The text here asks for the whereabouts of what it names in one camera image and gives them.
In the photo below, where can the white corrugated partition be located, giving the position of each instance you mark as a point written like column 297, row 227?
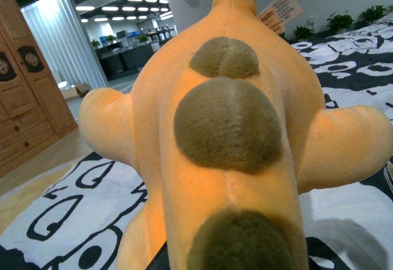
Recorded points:
column 64, row 43

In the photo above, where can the cardboard box on floor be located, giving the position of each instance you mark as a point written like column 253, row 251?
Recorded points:
column 73, row 91

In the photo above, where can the black white patterned duvet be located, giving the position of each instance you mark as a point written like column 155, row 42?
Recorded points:
column 77, row 222

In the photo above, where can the orange plush dinosaur toy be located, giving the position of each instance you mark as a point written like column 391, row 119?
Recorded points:
column 227, row 126

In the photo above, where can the orange white information sign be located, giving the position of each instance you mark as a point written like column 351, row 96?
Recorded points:
column 279, row 13

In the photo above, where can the wooden wardrobe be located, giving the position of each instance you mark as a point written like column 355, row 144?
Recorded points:
column 34, row 113

